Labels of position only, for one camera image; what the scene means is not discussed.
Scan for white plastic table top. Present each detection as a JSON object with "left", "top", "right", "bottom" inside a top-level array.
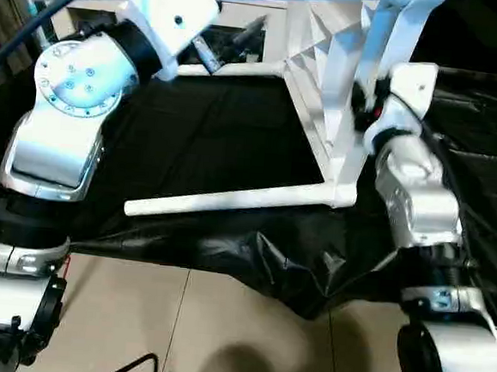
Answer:
[{"left": 268, "top": 0, "right": 447, "bottom": 216}]

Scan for white cabinet with glass doors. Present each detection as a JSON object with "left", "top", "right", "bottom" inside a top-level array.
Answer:
[{"left": 47, "top": 0, "right": 290, "bottom": 76}]

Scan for black work mat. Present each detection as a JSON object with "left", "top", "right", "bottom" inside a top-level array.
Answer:
[{"left": 0, "top": 30, "right": 497, "bottom": 337}]

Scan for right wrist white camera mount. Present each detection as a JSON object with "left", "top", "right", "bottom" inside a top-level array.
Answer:
[{"left": 361, "top": 57, "right": 440, "bottom": 157}]

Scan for black floor cable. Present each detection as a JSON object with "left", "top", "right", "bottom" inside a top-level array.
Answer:
[{"left": 104, "top": 349, "right": 161, "bottom": 372}]

